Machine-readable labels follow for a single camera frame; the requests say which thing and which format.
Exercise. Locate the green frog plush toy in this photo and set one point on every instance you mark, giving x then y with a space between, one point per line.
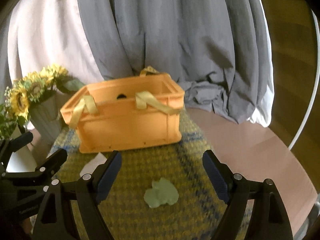
162 192

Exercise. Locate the sunflower bouquet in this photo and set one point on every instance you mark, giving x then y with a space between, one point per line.
36 87

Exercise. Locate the orange plastic crate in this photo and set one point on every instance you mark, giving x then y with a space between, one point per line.
149 116

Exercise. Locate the green leafy plant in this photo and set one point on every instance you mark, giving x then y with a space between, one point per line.
8 122

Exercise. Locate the white ribbed vase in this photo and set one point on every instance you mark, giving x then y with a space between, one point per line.
21 161

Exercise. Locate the grey cloth at table edge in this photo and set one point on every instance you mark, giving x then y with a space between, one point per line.
308 223

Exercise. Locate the grey ribbed vase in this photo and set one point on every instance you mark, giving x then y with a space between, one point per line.
46 120

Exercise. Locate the Mickey Mouse plush toy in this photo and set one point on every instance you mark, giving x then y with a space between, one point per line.
121 96

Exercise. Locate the white folded cloth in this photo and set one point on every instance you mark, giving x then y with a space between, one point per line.
90 167

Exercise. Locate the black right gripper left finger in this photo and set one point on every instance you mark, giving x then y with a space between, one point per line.
56 219

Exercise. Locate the white sheer curtain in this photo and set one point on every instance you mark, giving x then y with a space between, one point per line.
46 32

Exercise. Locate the grey curtain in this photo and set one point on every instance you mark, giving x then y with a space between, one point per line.
218 51

